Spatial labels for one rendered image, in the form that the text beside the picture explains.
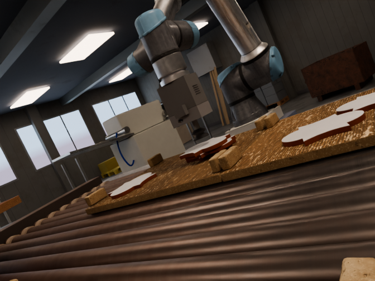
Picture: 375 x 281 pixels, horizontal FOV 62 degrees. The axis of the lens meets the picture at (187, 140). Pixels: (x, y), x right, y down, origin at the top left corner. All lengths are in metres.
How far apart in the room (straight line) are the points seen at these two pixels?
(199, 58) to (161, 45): 10.12
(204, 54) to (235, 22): 9.57
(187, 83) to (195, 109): 0.06
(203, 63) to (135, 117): 6.07
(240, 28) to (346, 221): 0.94
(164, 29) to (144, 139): 4.20
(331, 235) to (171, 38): 0.57
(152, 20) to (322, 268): 0.62
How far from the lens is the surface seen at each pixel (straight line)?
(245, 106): 1.26
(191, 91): 0.72
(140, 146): 4.84
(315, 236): 0.32
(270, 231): 0.34
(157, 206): 0.61
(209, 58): 10.65
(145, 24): 0.76
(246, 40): 1.19
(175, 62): 0.74
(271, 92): 9.31
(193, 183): 0.60
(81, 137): 11.24
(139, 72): 0.93
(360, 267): 0.19
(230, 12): 1.17
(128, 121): 4.98
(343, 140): 0.49
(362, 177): 0.40
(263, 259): 0.30
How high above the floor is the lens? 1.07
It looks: 6 degrees down
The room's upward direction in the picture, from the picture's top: 24 degrees counter-clockwise
